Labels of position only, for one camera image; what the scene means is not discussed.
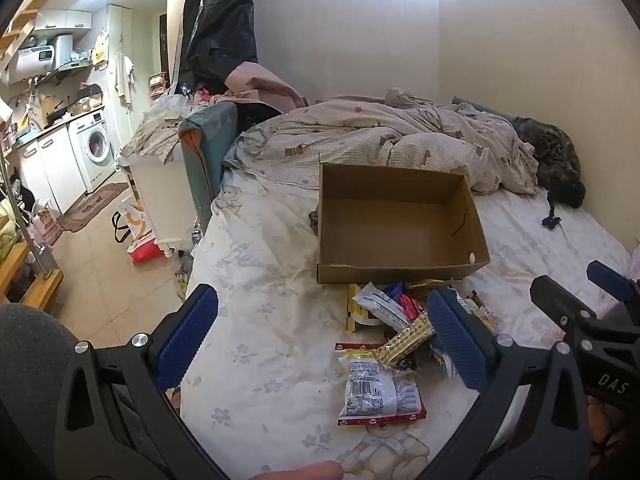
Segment person's right hand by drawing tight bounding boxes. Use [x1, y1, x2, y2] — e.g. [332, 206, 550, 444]
[586, 395, 640, 461]

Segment metal stand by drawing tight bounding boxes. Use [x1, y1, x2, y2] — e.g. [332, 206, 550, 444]
[0, 155, 53, 281]

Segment person's grey trouser leg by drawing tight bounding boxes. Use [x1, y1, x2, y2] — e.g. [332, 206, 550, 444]
[0, 304, 173, 480]

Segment crumpled printed cloth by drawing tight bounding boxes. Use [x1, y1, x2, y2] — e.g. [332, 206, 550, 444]
[120, 95, 211, 163]

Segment brown cardboard box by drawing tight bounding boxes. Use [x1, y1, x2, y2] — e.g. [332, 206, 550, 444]
[316, 161, 492, 285]

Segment white hanging towel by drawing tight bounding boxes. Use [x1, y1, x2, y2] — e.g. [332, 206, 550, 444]
[115, 51, 137, 99]

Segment white kitchen base cabinets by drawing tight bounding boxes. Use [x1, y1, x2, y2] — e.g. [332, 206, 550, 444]
[15, 125, 88, 213]

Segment white water heater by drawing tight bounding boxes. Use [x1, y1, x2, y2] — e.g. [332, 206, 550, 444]
[7, 35, 73, 83]

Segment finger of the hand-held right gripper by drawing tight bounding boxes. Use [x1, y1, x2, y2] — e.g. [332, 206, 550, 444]
[530, 275, 601, 333]
[586, 260, 640, 307]

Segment teal pillow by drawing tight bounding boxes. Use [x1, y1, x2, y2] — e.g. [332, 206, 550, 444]
[452, 96, 518, 123]

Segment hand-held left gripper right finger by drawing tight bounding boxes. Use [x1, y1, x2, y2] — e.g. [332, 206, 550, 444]
[415, 287, 596, 480]

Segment dark camouflage garment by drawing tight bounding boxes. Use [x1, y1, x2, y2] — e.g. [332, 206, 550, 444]
[512, 116, 587, 209]

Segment red-bordered clear snack bag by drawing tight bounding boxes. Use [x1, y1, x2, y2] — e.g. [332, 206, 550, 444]
[334, 341, 428, 427]

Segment pink garment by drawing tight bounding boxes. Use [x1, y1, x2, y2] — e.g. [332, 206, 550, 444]
[225, 61, 306, 113]

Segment clear plastic bottle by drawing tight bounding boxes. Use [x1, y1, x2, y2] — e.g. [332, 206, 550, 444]
[172, 250, 195, 306]

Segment checked bear print duvet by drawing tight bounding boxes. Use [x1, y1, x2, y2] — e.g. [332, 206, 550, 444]
[222, 87, 541, 196]

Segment wooden shelf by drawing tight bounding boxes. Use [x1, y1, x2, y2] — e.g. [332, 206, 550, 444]
[0, 240, 65, 311]

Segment black plastic bag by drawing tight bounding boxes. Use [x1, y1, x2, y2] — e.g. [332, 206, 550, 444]
[180, 0, 258, 96]

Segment white wall cabinets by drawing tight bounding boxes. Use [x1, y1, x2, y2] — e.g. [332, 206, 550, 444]
[32, 9, 93, 33]

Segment teal cushion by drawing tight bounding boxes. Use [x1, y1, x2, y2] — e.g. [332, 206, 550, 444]
[179, 102, 240, 233]

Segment small dog print box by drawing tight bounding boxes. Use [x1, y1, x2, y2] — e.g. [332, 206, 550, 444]
[34, 207, 64, 247]

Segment white washing machine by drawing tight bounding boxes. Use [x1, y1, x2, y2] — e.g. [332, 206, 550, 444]
[67, 110, 118, 193]

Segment wooden staircase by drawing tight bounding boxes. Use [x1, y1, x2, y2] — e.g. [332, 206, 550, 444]
[0, 0, 66, 81]

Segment white and red shopping bag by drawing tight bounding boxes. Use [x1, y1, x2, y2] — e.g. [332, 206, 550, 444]
[111, 200, 166, 264]

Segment white storage cabinet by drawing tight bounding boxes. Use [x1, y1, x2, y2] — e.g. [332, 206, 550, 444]
[117, 152, 198, 256]

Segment dark blue cord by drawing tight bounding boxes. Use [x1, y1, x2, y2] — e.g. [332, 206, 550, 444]
[540, 190, 563, 232]

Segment patterned floor rug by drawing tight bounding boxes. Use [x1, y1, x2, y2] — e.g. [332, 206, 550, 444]
[62, 182, 130, 233]

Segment pile of snack packets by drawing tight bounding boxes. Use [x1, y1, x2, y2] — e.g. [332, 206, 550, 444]
[346, 280, 501, 386]

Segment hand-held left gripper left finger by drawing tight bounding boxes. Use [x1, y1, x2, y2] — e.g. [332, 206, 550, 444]
[54, 284, 231, 480]

